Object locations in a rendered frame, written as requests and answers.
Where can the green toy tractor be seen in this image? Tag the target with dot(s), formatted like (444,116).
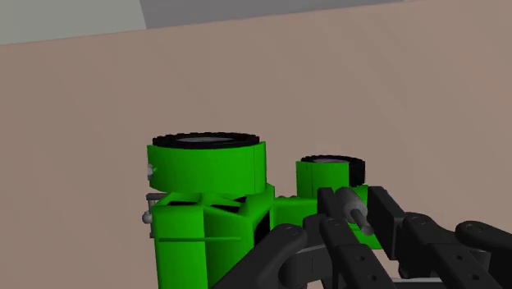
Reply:
(208,208)

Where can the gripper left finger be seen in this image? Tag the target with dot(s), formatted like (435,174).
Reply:
(340,244)

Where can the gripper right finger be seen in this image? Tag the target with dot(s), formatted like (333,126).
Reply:
(440,248)

